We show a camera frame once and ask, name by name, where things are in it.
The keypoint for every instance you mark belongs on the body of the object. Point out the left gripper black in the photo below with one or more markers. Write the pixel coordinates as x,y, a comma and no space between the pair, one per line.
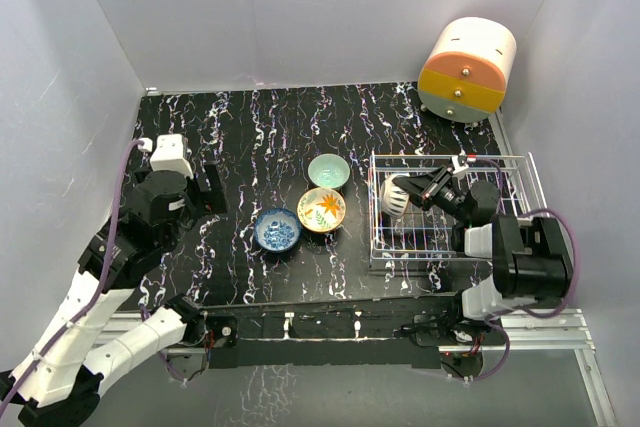
214,198

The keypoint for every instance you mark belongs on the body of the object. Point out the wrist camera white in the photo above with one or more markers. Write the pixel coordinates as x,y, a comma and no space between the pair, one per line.
461,163
170,155

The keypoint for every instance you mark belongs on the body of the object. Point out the black front mounting bar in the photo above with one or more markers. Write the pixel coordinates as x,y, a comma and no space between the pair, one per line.
341,338

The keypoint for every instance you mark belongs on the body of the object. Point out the round drawer cabinet pastel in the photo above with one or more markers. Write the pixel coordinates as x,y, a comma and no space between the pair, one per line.
466,75

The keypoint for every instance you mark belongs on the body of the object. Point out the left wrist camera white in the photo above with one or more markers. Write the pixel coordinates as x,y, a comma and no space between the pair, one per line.
170,155

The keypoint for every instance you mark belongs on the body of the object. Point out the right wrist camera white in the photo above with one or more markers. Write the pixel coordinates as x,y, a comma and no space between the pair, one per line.
461,163

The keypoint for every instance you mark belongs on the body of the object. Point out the orange flower bowl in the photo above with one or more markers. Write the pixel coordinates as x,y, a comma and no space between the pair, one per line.
321,210

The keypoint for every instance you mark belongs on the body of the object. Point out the white striped bowl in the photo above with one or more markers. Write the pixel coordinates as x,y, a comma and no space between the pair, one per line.
393,199

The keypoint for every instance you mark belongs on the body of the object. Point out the blue patterned bowl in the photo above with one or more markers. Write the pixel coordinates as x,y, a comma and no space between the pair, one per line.
277,230

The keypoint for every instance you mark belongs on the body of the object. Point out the light green bowl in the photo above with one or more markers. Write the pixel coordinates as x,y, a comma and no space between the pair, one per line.
329,171

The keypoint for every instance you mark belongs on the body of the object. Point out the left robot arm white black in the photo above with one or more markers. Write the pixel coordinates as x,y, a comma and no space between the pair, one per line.
62,380

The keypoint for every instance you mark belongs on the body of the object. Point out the white wire dish rack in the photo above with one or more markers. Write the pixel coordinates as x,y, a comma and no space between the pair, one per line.
419,236

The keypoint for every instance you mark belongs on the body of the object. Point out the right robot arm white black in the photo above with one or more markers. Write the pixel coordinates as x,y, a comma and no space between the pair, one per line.
533,269

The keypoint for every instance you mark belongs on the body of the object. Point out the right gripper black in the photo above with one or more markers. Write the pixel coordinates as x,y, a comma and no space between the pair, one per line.
425,184

